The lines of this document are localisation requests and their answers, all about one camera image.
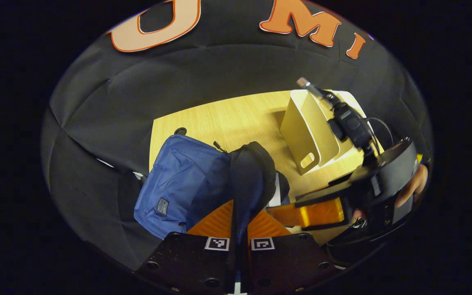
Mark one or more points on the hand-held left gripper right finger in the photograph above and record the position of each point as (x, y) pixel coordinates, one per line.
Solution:
(285, 262)

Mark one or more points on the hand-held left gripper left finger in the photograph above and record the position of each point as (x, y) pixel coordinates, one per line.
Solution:
(191, 262)

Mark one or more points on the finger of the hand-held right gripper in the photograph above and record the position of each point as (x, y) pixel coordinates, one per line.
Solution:
(330, 190)
(322, 213)

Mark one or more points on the dark portrait cover book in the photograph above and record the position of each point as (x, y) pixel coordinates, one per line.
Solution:
(275, 190)

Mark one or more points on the white bookshelf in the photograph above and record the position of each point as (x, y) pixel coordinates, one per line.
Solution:
(305, 131)

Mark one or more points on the blue schoolbag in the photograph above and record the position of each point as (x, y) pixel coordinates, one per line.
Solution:
(182, 180)

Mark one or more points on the black backdrop cloth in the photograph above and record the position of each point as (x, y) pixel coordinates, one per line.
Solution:
(109, 123)

